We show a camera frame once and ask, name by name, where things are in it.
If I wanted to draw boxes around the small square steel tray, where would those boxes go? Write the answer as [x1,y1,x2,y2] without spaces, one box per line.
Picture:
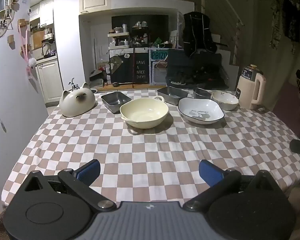
[101,91,132,115]

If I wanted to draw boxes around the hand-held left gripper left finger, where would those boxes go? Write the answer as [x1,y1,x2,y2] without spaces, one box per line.
[22,159,117,213]

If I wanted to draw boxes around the pink ribbon pompom toy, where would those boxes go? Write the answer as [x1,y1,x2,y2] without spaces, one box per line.
[19,26,38,80]

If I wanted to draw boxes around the dark hanging clothes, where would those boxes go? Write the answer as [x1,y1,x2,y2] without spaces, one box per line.
[270,0,300,55]

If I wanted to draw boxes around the white blue-rimmed square plate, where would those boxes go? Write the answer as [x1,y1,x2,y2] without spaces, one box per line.
[178,97,225,125]

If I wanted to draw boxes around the pile of dark clothes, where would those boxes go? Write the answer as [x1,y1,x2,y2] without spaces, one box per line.
[166,50,229,90]

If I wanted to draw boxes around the large square steel tray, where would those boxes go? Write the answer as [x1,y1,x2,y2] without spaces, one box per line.
[157,86,189,105]

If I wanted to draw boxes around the black chalkboard sign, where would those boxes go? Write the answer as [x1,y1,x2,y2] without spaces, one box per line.
[134,52,150,84]

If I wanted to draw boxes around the brown white checkered tablecloth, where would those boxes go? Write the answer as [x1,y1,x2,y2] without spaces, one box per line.
[1,89,300,208]

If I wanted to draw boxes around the white yellow-rimmed scalloped bowl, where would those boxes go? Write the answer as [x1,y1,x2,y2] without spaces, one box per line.
[211,91,239,111]

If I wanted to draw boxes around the rounded steel container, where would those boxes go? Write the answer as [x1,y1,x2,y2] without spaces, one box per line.
[193,87,212,100]

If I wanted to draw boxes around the stair railing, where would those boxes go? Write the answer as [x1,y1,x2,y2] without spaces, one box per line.
[185,0,244,67]

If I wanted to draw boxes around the white plastic storage cabinet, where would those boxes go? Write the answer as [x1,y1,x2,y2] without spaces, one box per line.
[149,47,169,85]

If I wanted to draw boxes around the white kitchen base cabinet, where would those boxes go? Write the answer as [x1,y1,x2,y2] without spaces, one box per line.
[36,59,64,103]

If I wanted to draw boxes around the cream electric kettle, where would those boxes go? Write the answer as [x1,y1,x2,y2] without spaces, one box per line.
[236,64,266,110]

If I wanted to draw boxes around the black storage rack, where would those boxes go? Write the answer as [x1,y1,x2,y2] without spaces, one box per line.
[131,25,150,48]

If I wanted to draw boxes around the white cat-shaped ceramic dome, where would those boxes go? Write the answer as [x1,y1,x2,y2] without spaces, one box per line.
[59,82,96,118]

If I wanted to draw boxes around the black hanging jacket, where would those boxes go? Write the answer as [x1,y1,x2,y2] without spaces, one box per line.
[182,11,213,57]

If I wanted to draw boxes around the cream bowl with handles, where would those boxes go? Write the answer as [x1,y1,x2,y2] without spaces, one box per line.
[119,96,169,130]

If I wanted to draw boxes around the mauve upholstered chair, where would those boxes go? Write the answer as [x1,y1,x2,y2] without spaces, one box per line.
[272,81,300,138]

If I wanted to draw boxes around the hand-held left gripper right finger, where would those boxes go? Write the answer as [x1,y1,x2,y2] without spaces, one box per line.
[182,159,278,212]

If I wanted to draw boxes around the white storage shelf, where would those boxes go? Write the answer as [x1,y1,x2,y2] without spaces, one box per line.
[107,31,130,50]

